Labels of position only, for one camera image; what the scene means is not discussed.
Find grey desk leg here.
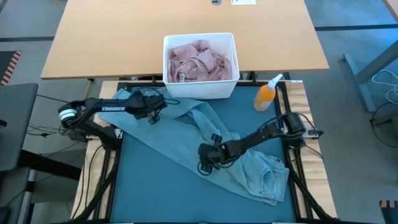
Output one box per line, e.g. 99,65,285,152
343,39,398,113

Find hazard striped black box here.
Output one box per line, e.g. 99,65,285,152
378,199,398,224

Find white floor cable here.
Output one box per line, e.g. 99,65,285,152
371,69,398,105

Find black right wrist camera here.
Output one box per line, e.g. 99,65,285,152
210,133,224,147

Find black aluminium table frame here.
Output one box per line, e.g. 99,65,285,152
62,80,352,224

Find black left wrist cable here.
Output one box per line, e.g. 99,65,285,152
136,86,181,106

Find white plastic laundry bin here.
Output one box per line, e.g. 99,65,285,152
162,32,241,100

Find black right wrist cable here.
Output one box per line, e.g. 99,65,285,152
197,161,237,177

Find orange spray bottle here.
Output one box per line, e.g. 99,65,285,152
253,73,284,112

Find pink garment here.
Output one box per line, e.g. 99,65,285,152
167,39,233,84

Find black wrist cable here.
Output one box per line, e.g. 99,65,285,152
136,86,181,106
197,161,237,177

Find tan wooden desk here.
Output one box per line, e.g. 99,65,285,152
40,0,330,80

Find light blue denim jeans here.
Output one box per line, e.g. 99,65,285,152
98,88,290,207

